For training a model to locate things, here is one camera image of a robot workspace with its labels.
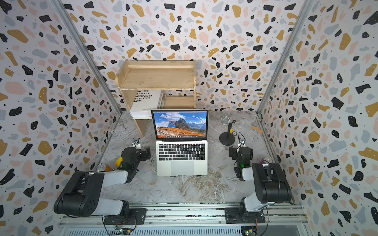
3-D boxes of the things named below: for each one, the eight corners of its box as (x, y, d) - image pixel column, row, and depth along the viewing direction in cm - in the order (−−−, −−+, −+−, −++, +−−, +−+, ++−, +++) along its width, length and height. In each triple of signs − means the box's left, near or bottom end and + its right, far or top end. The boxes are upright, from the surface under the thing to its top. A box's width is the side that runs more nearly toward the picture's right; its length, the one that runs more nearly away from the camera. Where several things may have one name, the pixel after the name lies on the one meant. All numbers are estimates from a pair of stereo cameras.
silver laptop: (157, 175, 90) (142, 146, 65) (163, 143, 106) (153, 109, 80) (206, 175, 90) (210, 146, 65) (205, 143, 106) (208, 109, 80)
